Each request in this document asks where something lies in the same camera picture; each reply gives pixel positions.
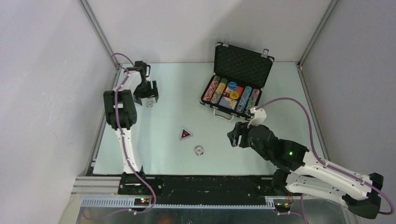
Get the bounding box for blue playing card deck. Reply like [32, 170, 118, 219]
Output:
[219, 97, 238, 110]

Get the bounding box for red poker chip stack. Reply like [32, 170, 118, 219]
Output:
[203, 76, 220, 101]

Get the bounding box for white blue poker chip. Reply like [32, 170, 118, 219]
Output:
[146, 101, 154, 108]

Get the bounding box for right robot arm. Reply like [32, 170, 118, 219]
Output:
[148, 86, 379, 207]

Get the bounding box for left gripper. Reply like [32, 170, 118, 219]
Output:
[134, 80, 158, 105]

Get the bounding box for blue dealer button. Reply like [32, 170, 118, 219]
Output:
[228, 82, 238, 90]

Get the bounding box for black poker set case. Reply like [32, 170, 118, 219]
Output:
[199, 39, 275, 120]

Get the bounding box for red card deck in case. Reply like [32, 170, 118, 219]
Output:
[223, 86, 244, 97]

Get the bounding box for all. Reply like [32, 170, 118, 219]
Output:
[179, 127, 193, 140]

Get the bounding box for white poker chip front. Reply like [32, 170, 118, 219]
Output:
[194, 146, 204, 156]

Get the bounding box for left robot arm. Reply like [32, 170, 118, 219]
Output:
[103, 61, 159, 194]

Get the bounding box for light blue chip stack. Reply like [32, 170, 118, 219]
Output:
[235, 86, 253, 113]

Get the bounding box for grey poker chip stack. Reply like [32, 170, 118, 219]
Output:
[210, 78, 228, 104]

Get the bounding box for yellow big blind button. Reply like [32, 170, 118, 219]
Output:
[229, 91, 239, 100]

